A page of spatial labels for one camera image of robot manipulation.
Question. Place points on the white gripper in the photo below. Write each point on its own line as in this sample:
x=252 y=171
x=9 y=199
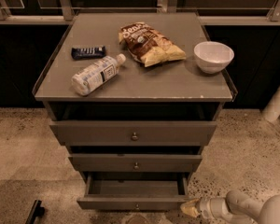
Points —
x=205 y=206

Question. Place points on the grey bottom drawer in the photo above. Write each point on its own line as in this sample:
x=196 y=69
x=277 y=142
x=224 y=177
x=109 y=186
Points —
x=134 y=191

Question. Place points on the grey drawer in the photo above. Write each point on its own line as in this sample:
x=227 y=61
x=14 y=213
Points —
x=134 y=191
x=133 y=133
x=135 y=162

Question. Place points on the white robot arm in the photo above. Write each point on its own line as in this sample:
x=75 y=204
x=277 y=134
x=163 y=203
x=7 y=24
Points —
x=235 y=208

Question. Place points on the grey middle drawer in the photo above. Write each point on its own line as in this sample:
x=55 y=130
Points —
x=135 y=162

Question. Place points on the grey drawer cabinet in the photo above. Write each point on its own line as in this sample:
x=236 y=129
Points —
x=171 y=91

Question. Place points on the grey top drawer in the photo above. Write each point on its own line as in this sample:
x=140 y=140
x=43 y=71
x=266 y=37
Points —
x=133 y=133

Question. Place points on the white pillar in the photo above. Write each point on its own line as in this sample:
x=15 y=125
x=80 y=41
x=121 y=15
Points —
x=272 y=110

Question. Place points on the white bowl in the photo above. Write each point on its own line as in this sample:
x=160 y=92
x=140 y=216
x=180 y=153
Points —
x=212 y=57

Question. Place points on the black object on floor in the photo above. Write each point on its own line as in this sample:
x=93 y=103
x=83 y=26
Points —
x=36 y=211

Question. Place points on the white plastic bottle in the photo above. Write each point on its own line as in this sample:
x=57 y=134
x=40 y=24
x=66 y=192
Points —
x=97 y=74

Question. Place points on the brown yellow chip bag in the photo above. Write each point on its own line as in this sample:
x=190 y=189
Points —
x=148 y=46

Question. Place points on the dark blue snack bar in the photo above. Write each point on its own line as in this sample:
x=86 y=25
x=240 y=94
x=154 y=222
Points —
x=88 y=53

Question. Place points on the metal railing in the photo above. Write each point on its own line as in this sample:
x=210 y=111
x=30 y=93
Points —
x=209 y=12

